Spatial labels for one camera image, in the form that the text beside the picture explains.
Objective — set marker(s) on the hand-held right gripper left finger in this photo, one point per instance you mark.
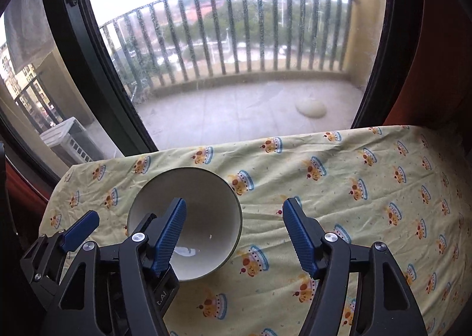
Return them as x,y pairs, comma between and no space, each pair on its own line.
167,236

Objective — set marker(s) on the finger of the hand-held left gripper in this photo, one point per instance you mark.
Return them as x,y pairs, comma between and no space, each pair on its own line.
79,231
164,293

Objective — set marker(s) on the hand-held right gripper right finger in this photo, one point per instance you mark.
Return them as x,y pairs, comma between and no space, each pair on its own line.
302,240

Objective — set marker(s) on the cream floral bowl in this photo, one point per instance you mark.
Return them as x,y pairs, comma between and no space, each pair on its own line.
210,210

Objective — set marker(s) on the yellow printed tablecloth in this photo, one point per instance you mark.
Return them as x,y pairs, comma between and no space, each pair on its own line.
332,192

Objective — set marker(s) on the red curtain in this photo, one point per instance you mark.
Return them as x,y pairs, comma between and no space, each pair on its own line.
22,188
435,63

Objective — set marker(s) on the white air conditioner unit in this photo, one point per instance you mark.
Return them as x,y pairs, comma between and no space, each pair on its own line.
66,137

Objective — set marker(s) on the beige round lump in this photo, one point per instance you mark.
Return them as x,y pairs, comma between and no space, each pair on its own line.
311,107

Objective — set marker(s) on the apartment building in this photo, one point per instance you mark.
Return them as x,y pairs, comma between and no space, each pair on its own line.
25,100

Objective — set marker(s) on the grey hanging cloth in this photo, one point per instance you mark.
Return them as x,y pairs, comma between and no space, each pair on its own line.
29,26

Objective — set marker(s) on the black window frame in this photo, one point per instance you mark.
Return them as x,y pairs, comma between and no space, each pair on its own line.
103,85

